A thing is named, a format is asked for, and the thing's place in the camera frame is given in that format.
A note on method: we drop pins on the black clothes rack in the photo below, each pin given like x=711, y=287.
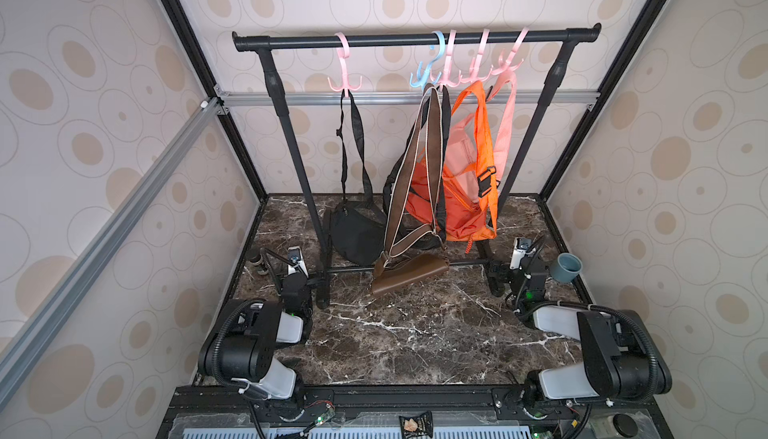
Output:
x=264, y=46

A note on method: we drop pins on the black round knob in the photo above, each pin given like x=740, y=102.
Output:
x=624, y=425

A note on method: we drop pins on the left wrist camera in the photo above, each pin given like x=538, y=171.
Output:
x=296, y=263

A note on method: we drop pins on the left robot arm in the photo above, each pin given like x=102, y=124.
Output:
x=239, y=351

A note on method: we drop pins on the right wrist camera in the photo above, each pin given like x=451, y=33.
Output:
x=522, y=248

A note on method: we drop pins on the pink hook far right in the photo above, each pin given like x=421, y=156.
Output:
x=505, y=61

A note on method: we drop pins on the grey-blue cup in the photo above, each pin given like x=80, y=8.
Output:
x=565, y=268

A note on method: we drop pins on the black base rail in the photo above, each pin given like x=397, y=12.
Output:
x=377, y=411

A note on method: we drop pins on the light blue hook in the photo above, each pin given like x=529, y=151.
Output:
x=422, y=76

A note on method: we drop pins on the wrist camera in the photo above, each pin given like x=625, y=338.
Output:
x=296, y=263
x=522, y=248

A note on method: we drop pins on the aluminium rail back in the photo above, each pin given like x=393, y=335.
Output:
x=318, y=99

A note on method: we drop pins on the small snack packet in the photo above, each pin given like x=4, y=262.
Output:
x=418, y=426

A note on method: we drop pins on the aluminium rail left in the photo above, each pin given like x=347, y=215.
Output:
x=39, y=331

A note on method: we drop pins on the pink hook far left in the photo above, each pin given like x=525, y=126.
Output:
x=345, y=88

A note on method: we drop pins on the red-orange waist bag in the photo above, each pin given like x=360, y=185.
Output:
x=418, y=205

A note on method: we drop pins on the pink hook middle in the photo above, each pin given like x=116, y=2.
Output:
x=444, y=78

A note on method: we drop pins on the pink sling bag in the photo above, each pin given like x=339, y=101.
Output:
x=469, y=147

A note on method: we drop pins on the brown strap bag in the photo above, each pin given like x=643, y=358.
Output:
x=414, y=265

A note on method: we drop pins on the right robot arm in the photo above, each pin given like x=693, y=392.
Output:
x=620, y=360

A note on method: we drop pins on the orange sling bag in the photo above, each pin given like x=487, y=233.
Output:
x=471, y=216

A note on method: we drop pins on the aluminium rail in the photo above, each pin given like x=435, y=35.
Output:
x=318, y=99
x=39, y=331

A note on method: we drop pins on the pink hook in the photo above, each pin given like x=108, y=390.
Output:
x=475, y=67
x=444, y=78
x=345, y=88
x=505, y=61

